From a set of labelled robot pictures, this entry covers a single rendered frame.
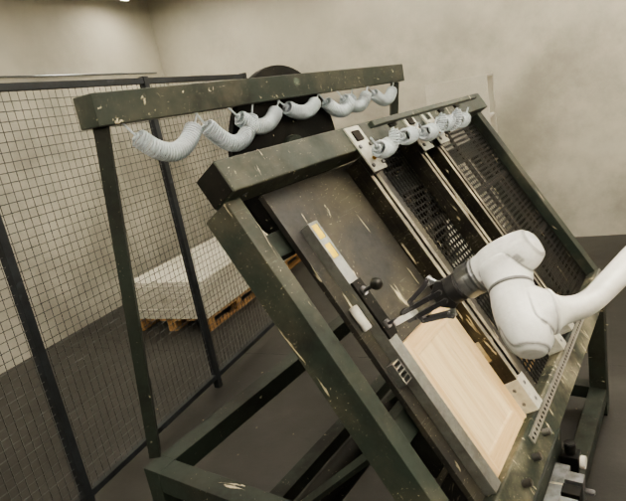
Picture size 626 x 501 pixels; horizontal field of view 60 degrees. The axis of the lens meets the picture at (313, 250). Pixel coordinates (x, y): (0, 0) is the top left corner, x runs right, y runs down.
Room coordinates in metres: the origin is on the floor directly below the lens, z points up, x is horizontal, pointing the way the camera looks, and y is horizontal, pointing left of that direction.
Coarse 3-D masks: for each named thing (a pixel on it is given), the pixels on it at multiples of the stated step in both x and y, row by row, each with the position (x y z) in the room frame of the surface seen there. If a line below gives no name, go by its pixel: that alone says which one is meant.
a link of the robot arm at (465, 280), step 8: (464, 264) 1.25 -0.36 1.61; (456, 272) 1.25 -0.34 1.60; (464, 272) 1.23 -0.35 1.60; (472, 272) 1.21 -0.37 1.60; (456, 280) 1.24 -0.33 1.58; (464, 280) 1.22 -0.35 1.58; (472, 280) 1.21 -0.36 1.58; (464, 288) 1.22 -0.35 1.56; (472, 288) 1.21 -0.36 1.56; (480, 288) 1.21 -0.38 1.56; (472, 296) 1.23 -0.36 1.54
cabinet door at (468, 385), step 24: (432, 312) 1.71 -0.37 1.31; (408, 336) 1.56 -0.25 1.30; (432, 336) 1.62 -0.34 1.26; (456, 336) 1.70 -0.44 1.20; (432, 360) 1.55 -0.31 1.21; (456, 360) 1.62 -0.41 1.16; (480, 360) 1.69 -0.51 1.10; (432, 384) 1.47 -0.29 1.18; (456, 384) 1.54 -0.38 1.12; (480, 384) 1.61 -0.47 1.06; (456, 408) 1.46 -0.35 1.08; (480, 408) 1.53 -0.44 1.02; (504, 408) 1.60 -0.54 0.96; (480, 432) 1.45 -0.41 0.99; (504, 432) 1.51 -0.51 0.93; (504, 456) 1.44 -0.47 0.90
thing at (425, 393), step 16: (320, 240) 1.57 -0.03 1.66; (320, 256) 1.57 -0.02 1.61; (336, 272) 1.54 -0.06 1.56; (352, 272) 1.56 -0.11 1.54; (352, 288) 1.51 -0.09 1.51; (352, 304) 1.52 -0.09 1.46; (368, 320) 1.49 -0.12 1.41; (384, 336) 1.46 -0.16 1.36; (400, 352) 1.45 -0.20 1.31; (416, 368) 1.44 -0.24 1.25; (416, 384) 1.41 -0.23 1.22; (432, 400) 1.39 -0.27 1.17; (432, 416) 1.39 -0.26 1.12; (448, 416) 1.39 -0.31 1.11; (448, 432) 1.36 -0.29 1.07; (464, 432) 1.38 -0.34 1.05; (464, 448) 1.34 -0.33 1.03; (464, 464) 1.34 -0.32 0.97; (480, 464) 1.33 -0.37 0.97; (480, 480) 1.32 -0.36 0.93; (496, 480) 1.32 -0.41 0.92
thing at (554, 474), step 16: (560, 448) 1.64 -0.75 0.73; (576, 448) 1.60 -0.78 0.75; (560, 464) 1.55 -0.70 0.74; (576, 464) 1.55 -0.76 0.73; (544, 480) 1.43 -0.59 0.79; (560, 480) 1.48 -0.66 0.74; (576, 480) 1.44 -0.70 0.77; (544, 496) 1.42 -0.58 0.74; (560, 496) 1.38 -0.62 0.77; (576, 496) 1.38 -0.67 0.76
